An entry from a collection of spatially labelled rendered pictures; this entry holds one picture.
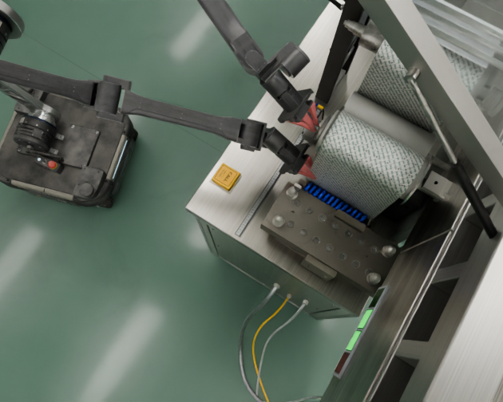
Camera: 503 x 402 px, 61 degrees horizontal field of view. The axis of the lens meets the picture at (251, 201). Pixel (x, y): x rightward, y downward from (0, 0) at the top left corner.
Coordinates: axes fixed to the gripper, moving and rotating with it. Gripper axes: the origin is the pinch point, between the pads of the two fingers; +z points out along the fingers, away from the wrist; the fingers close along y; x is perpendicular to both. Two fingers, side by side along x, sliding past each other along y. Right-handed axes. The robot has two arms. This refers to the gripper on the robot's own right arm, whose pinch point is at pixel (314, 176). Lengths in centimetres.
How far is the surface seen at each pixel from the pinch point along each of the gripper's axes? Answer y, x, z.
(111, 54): -44, -167, -74
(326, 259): 18.7, 4.6, 15.8
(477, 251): 18, 61, 0
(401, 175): -2.4, 29.6, 4.6
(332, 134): -2.9, 20.0, -12.3
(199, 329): 61, -99, 43
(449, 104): 14, 73, -28
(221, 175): 10.8, -26.0, -15.8
